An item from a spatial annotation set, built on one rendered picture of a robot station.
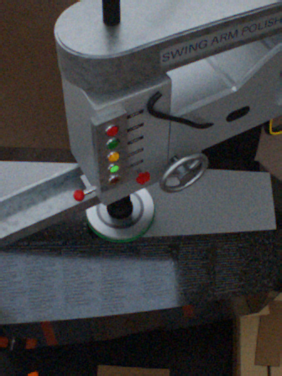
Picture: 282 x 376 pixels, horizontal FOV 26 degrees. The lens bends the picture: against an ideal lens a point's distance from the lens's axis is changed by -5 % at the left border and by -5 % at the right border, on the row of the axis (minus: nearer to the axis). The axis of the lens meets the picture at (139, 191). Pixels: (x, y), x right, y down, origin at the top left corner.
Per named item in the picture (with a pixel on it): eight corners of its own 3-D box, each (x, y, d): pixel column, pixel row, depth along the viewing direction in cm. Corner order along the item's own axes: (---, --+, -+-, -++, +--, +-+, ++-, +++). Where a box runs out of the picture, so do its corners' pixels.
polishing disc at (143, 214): (76, 228, 196) (76, 227, 195) (99, 174, 207) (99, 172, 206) (142, 248, 193) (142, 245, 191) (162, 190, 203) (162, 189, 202)
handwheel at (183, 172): (190, 155, 180) (193, 123, 167) (207, 181, 175) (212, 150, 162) (143, 176, 176) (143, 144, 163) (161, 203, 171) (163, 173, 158)
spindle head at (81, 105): (176, 110, 192) (183, 8, 154) (215, 162, 182) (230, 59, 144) (70, 155, 183) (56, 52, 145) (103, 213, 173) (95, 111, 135)
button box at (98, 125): (123, 174, 163) (122, 104, 139) (128, 181, 162) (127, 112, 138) (96, 186, 161) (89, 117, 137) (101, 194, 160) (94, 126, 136)
